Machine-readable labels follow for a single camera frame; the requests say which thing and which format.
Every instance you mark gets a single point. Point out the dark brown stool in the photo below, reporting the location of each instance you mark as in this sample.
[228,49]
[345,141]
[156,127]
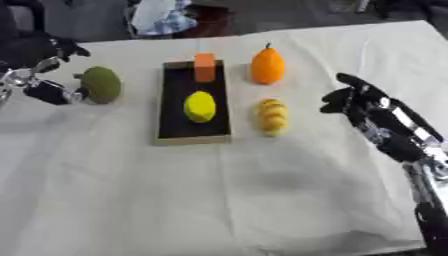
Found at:
[210,21]

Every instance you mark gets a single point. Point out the yellow toy lemon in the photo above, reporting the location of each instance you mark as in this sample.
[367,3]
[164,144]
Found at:
[200,106]

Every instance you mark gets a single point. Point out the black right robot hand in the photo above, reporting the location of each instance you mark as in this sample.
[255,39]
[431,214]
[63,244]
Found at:
[373,113]

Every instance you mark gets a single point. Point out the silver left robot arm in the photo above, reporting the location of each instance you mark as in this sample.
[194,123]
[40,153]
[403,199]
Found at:
[4,90]

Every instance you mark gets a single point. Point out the tan box with black inside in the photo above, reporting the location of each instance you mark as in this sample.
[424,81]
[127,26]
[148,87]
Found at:
[192,133]

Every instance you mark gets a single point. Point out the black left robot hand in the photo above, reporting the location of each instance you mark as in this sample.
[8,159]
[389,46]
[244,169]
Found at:
[29,46]

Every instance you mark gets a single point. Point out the orange toy pear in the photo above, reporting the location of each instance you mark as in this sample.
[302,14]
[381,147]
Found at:
[267,68]

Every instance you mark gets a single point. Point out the orange rectangular block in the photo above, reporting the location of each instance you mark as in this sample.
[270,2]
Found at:
[205,67]

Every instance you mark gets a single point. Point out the green round toy fruit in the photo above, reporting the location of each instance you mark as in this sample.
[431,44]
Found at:
[102,85]

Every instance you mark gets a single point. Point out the white and blue cloth bundle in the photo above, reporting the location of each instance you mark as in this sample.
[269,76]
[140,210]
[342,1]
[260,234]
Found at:
[160,15]

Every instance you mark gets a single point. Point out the black chair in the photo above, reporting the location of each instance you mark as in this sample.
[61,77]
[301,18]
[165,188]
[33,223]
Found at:
[23,15]

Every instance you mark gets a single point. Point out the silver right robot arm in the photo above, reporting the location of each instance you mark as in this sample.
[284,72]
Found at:
[433,186]

